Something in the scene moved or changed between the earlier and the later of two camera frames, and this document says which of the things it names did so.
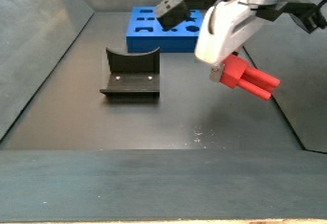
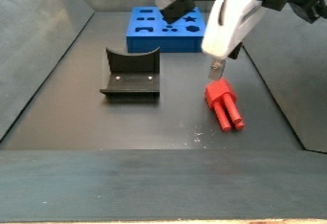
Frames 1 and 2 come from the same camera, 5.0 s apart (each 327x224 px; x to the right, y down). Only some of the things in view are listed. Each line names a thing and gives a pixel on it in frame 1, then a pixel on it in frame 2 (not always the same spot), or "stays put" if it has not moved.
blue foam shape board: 148,35 stays put
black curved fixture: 134,77 stays put
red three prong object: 253,79 to 222,96
